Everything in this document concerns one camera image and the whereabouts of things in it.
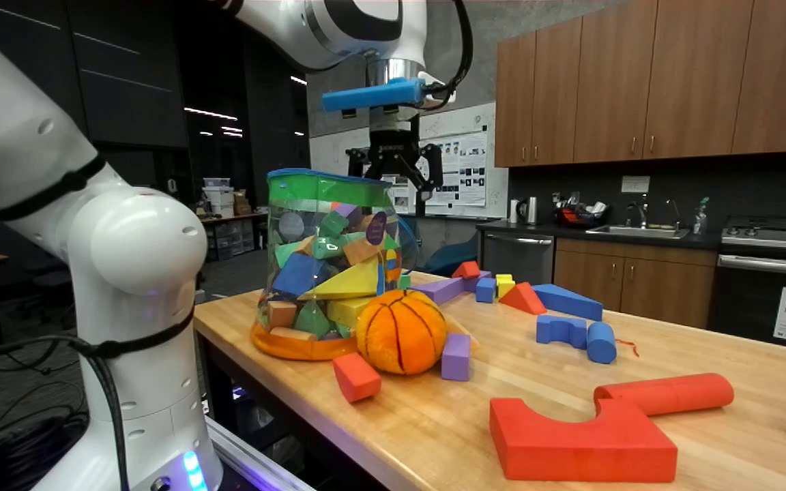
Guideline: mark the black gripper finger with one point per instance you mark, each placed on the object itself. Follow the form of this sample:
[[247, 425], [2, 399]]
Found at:
[[431, 178], [359, 161]]

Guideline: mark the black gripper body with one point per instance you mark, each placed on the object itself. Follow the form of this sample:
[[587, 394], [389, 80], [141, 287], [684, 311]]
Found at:
[[396, 152]]

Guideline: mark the blue curved square block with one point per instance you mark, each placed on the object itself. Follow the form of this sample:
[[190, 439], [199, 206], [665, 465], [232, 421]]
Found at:
[[561, 327]]

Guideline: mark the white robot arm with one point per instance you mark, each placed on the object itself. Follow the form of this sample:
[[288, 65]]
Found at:
[[131, 255]]

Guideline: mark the clear plastic blocks bag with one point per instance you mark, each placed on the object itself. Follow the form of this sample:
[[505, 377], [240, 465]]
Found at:
[[332, 245]]

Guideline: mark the small red foam block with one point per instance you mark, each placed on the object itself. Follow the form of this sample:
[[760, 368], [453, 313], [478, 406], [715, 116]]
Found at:
[[468, 271]]

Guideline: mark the long purple foam block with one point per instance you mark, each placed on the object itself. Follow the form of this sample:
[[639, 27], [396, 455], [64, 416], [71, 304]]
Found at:
[[448, 290]]

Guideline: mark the yellow foam block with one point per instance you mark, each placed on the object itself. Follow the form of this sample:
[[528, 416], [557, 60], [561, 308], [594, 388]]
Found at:
[[505, 281]]

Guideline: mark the red triangular foam block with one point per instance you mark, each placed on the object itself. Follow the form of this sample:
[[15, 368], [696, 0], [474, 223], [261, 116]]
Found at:
[[524, 297]]

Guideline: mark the blue rectangular foam block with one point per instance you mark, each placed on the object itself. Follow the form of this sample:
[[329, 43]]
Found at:
[[557, 297]]

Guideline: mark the large red curved block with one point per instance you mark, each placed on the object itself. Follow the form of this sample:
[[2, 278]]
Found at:
[[617, 446]]

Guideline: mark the whiteboard with papers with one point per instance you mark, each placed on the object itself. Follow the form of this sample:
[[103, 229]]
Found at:
[[474, 187]]

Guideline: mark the stainless steel dishwasher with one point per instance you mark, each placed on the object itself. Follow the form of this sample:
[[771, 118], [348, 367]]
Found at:
[[528, 257]]

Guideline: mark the small blue foam cube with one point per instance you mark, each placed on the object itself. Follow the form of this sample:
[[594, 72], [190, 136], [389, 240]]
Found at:
[[486, 290]]

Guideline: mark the orange plush basketball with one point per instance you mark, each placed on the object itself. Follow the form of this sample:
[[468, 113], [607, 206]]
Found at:
[[403, 330]]

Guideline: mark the red foam cube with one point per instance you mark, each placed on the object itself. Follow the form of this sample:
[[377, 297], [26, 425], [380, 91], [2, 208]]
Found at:
[[356, 377]]

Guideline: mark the wooden upper cabinets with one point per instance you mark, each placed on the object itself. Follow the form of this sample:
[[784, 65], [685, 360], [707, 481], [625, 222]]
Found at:
[[644, 80]]

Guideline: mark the wooden cabinets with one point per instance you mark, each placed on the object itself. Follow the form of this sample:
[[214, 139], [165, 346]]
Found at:
[[644, 80], [655, 281]]

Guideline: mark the blue foam cylinder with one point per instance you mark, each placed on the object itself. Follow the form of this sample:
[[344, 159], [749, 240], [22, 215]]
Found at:
[[602, 343]]

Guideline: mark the wooden lower cabinets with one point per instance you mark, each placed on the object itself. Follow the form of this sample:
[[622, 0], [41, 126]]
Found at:
[[655, 281]]

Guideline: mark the stainless steel oven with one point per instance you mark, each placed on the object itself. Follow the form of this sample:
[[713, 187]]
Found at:
[[749, 278]]

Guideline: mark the red foam cylinder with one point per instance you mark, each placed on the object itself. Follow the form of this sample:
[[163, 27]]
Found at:
[[673, 394]]

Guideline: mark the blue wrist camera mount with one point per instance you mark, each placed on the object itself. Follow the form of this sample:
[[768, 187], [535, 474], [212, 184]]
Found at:
[[392, 94]]

